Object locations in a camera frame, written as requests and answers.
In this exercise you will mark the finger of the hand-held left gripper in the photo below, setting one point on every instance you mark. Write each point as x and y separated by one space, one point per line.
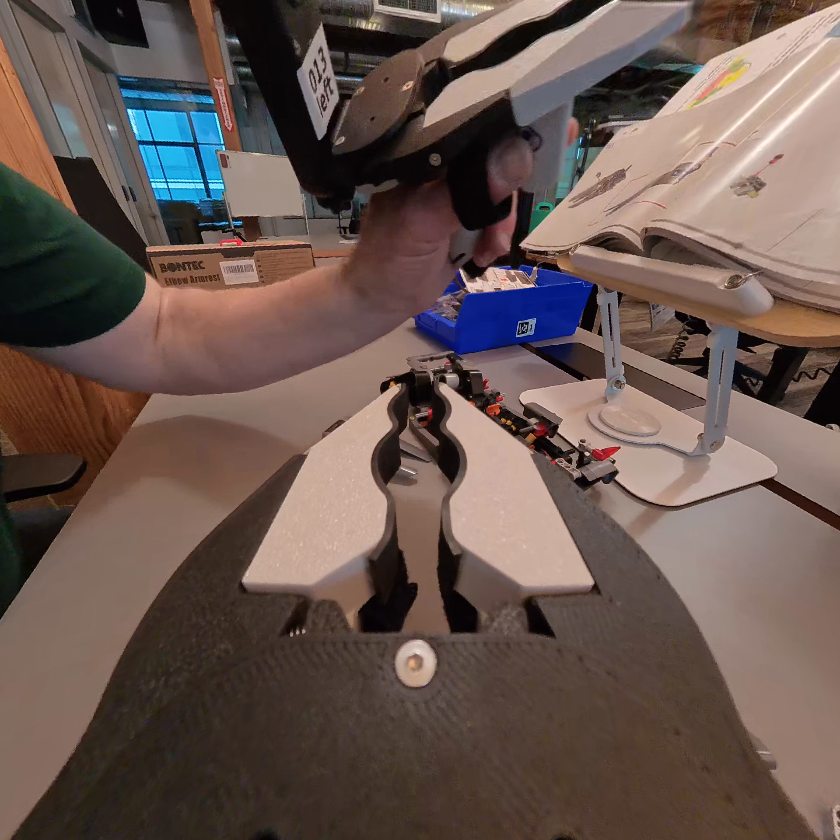
505 23
558 59

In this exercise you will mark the brown cardboard box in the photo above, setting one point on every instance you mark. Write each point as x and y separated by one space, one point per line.
275 262

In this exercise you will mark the white sticker sheet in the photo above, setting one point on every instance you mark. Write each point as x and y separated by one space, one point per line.
499 281

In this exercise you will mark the person's left forearm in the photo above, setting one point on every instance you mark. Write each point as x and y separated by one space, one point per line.
249 334

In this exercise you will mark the blue plastic parts bin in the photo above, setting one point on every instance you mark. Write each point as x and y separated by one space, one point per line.
505 308

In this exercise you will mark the whiteboard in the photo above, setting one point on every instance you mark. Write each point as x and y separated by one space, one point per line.
262 184

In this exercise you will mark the red wall sign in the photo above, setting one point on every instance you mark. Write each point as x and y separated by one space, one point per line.
223 105

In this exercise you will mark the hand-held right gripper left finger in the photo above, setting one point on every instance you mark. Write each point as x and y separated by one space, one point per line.
321 525

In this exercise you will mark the open instruction book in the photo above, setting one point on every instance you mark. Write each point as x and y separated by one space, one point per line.
722 164

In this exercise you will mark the white book stand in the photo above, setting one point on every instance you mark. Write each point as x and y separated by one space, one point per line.
656 472

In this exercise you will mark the person's left hand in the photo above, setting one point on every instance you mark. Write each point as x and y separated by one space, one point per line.
407 249

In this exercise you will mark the partly built lego car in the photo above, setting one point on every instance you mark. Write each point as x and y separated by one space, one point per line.
541 415

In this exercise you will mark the dark upright board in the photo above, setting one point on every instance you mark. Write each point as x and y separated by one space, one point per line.
98 210

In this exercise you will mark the clear plastic parts bags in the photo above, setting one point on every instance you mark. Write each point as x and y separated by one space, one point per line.
449 305

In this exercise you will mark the large grid window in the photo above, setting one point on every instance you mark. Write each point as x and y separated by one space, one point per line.
170 151

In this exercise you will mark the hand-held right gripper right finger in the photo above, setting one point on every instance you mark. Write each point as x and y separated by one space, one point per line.
518 525

